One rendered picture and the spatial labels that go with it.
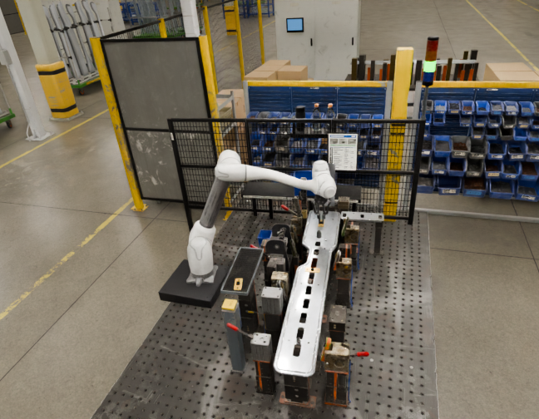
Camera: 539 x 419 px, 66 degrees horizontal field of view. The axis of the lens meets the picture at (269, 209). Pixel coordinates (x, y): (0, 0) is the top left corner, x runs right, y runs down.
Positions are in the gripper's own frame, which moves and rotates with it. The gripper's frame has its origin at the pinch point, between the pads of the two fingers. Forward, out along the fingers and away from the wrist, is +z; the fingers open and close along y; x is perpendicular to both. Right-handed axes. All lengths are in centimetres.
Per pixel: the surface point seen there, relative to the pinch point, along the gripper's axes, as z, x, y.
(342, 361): 4, -110, 21
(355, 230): 2.4, -8.5, 22.7
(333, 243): 5.7, -19.0, 9.4
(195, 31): -72, 361, -216
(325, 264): 5.6, -41.1, 6.9
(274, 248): -8, -46, -22
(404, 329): 36, -56, 53
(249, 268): -11, -69, -31
